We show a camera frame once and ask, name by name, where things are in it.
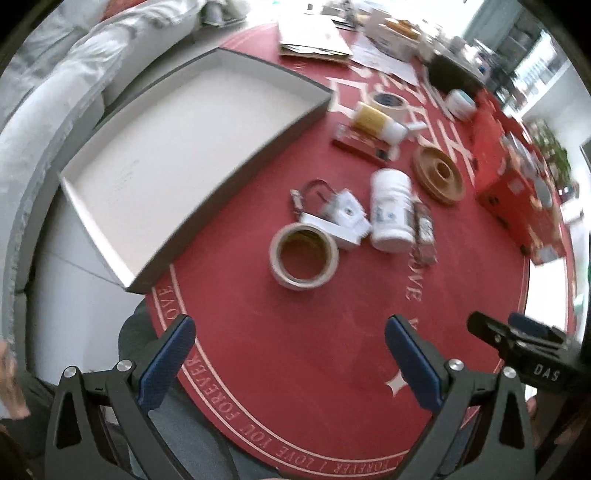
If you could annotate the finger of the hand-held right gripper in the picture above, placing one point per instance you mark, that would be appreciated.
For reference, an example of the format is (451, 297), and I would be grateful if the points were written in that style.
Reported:
(489, 330)
(535, 326)

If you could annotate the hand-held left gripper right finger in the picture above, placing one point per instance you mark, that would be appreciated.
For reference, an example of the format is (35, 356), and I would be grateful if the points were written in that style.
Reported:
(413, 364)

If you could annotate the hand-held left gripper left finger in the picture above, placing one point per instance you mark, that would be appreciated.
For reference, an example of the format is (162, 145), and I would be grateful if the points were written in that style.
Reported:
(166, 360)

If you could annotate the patterned card box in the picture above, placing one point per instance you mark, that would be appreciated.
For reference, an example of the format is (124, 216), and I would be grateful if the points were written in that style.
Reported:
(424, 230)

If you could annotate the beige masking tape roll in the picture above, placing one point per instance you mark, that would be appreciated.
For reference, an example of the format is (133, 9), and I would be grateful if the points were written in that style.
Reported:
(300, 282)

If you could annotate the large white pill bottle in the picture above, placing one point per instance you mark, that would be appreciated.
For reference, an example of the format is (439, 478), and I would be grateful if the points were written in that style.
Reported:
(392, 217)

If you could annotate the white rectangular box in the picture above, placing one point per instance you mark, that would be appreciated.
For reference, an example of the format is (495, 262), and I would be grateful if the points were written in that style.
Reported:
(321, 226)

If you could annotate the white charger plug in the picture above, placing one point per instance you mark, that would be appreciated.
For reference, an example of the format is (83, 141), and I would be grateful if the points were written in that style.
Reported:
(346, 210)

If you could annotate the round wooden dish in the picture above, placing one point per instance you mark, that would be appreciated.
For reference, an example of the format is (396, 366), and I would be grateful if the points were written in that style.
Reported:
(427, 173)

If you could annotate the grey shallow cardboard box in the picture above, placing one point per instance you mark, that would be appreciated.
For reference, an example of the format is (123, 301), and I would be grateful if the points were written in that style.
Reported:
(184, 161)

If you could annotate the red cigarette pack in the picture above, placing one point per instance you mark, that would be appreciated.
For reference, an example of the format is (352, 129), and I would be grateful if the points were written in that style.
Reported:
(355, 144)

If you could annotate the white bottle with yellow label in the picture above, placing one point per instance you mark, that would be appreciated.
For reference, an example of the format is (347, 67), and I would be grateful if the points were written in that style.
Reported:
(369, 117)

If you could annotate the red printed table mat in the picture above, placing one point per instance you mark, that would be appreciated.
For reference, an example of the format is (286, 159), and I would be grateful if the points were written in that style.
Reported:
(286, 346)

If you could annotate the large red gift box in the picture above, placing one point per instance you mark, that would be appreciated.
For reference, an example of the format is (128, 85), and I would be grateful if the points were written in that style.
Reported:
(512, 184)

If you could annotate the green potted plant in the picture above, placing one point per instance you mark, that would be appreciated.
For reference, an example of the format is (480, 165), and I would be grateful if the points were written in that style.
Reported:
(551, 147)

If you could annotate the white jar with teal lid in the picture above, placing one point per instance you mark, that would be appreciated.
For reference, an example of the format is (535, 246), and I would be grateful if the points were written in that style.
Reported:
(461, 104)

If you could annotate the white tape roll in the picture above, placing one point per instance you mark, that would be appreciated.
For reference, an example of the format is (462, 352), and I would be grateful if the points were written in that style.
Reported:
(398, 106)

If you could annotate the dark box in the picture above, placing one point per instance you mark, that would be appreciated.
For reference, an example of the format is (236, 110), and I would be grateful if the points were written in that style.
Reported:
(455, 74)

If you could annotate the white paper sheets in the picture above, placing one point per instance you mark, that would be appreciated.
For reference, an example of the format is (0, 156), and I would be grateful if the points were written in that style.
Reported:
(383, 64)

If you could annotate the grey sofa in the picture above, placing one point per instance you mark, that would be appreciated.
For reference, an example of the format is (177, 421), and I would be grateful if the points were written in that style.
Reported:
(55, 92)

